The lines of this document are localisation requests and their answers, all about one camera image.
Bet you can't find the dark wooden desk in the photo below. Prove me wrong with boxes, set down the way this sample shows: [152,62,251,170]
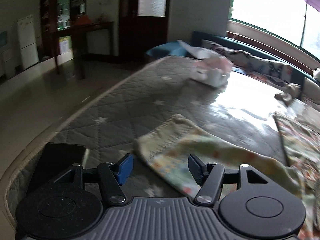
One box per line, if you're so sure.
[50,21,115,74]

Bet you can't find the dark wooden glass-panel door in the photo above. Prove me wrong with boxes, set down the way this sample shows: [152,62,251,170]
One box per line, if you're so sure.
[119,0,173,63]

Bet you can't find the beige plush rabbit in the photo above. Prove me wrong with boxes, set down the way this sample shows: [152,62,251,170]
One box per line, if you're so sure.
[274,84,302,105]

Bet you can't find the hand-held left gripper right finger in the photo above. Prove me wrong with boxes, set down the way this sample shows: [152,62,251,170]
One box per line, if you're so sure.
[188,154,269,205]

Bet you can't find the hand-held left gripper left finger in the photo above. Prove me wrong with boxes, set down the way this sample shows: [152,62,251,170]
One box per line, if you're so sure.
[52,153,134,205]

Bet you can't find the orange bag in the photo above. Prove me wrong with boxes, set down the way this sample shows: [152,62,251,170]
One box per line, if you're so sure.
[75,15,92,25]

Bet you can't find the white tissue pack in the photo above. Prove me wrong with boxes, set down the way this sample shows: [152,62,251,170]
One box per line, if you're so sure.
[179,40,234,88]

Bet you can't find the colourful striped child's garment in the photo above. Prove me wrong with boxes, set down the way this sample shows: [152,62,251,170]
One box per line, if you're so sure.
[135,111,320,240]

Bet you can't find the green framed window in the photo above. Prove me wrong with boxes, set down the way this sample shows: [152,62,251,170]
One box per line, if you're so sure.
[230,0,320,55]

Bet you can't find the butterfly print cushion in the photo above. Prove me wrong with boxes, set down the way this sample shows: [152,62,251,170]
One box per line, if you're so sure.
[247,55,297,87]
[202,40,252,68]

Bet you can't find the white pillow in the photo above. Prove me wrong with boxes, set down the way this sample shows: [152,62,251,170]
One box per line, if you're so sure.
[302,77,320,105]

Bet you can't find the teal sofa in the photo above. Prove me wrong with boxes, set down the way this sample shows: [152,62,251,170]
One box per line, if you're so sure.
[145,31,320,100]

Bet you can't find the brown wooden ledge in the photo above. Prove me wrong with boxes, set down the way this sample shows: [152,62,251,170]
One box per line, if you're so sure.
[226,31,320,64]

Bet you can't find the yellow and white carton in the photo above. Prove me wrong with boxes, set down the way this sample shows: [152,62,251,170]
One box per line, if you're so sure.
[59,36,72,54]

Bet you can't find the white refrigerator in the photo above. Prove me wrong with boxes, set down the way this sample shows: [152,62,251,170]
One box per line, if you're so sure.
[17,14,40,70]

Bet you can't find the dark wooden display cabinet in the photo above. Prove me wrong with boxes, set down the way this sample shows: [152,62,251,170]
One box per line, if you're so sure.
[40,0,88,58]

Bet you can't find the grey quilted star mat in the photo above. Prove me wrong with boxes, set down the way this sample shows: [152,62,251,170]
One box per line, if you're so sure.
[0,55,320,240]

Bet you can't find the black smartphone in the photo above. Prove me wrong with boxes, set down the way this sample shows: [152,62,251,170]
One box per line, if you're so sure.
[26,142,87,195]

